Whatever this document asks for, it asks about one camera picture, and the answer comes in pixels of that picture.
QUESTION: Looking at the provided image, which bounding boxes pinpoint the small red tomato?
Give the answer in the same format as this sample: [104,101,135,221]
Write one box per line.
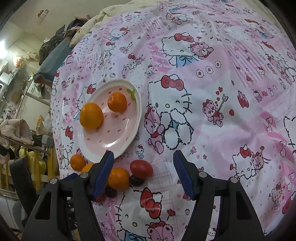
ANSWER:
[95,192,106,203]

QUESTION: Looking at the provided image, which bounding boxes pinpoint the dark grape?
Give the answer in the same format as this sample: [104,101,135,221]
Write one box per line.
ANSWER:
[105,186,117,198]
[129,175,145,187]

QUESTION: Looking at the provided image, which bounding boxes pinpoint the small tangerine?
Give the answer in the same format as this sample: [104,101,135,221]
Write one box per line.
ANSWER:
[70,154,86,172]

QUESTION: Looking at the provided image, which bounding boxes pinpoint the large red tomato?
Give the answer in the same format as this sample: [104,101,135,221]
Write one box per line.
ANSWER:
[130,160,153,179]

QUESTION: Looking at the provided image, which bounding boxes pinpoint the large orange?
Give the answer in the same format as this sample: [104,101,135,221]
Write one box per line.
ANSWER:
[79,102,104,131]

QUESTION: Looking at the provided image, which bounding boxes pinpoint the hidden tangerine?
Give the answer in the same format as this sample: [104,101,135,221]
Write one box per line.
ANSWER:
[81,163,94,173]

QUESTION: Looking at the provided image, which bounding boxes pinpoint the yellow wooden rack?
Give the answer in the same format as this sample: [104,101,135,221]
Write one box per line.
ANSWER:
[1,146,59,191]

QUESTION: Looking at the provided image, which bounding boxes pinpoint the beige plush jacket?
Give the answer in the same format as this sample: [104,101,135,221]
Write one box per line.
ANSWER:
[1,119,34,146]

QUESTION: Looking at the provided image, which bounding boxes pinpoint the pink strawberry pattern plate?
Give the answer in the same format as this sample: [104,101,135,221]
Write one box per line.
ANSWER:
[77,79,142,163]

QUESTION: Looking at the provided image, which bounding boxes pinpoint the pink cartoon cat bedsheet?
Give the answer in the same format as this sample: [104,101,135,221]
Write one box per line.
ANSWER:
[51,1,295,240]

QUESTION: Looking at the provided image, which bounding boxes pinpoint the dark clothes pile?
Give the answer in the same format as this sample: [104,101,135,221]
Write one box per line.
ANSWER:
[39,19,85,66]

